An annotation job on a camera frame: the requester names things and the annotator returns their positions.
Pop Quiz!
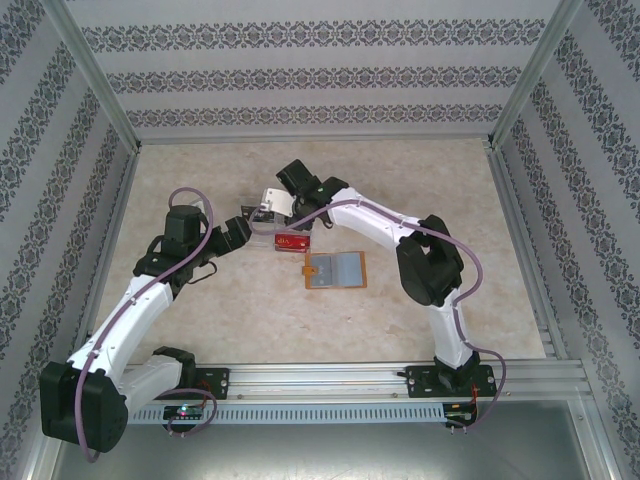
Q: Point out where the clear plastic organizer tray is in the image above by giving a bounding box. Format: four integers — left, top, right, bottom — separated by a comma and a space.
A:
238, 196, 315, 255

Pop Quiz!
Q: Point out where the orange card holder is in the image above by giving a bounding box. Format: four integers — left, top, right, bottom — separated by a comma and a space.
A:
301, 249, 368, 292

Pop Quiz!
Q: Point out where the black VIP card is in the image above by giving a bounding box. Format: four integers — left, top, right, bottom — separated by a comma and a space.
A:
241, 203, 277, 225

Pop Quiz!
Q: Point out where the red VIP card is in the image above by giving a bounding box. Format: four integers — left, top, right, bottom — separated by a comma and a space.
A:
273, 233, 313, 255

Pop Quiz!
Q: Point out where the small green circuit board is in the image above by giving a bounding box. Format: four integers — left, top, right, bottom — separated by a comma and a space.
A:
446, 401, 477, 426
163, 404, 207, 420

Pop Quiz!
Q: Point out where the grey metal panel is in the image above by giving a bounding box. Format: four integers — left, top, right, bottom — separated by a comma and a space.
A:
49, 399, 601, 480

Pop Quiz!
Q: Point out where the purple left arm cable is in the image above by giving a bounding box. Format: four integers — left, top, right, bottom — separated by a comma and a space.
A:
74, 187, 217, 464

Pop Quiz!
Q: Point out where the aluminium wall foot rail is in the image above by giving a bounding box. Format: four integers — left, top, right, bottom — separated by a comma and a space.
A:
135, 132, 496, 147

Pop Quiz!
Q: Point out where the aluminium side rail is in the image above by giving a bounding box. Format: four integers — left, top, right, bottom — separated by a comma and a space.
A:
484, 142, 586, 364
74, 144, 144, 361

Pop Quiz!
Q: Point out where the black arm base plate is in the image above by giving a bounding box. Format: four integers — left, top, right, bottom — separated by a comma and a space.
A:
192, 367, 232, 401
405, 364, 496, 400

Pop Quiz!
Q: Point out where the long aluminium base rail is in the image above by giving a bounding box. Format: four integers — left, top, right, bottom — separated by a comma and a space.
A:
119, 360, 589, 401

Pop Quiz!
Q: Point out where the aluminium frame post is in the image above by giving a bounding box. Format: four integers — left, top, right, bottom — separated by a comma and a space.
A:
47, 0, 141, 151
489, 0, 586, 149

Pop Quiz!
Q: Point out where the slotted white cable duct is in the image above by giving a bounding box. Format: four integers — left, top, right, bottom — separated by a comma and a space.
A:
127, 402, 446, 425

